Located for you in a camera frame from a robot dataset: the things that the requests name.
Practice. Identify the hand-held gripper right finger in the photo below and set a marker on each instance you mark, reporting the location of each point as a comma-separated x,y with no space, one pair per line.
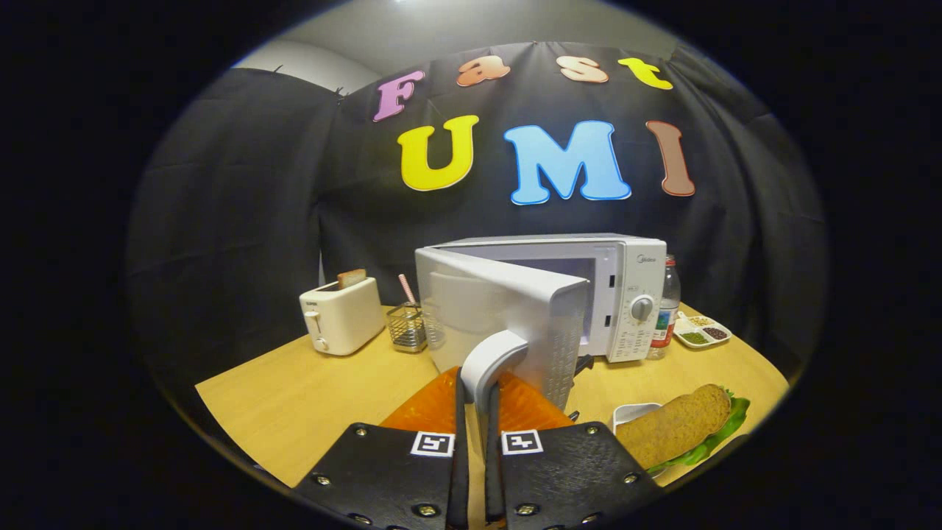
493,471

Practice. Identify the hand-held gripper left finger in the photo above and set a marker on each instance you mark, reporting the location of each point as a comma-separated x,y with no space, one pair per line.
461,456

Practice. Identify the white microwave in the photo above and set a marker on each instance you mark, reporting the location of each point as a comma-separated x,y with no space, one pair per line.
500,309

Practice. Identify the brown bread lettuce sandwich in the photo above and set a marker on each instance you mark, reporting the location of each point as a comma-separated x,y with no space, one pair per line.
677,423

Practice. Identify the small white tray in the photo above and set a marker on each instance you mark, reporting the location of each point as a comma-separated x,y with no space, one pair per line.
631,412

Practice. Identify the striped pink straw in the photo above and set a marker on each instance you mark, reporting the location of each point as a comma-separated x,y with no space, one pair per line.
407,289

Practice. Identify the cream toaster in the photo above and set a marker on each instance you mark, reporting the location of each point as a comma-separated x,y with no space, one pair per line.
342,316

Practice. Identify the toast slice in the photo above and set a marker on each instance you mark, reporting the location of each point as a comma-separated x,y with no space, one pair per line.
352,278

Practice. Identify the clear water bottle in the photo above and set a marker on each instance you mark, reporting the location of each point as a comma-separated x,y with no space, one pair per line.
666,309

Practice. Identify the white divided bean dish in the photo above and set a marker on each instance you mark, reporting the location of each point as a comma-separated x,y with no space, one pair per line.
700,333

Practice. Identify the black backdrop cloth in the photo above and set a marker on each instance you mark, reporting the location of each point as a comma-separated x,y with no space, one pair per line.
257,206

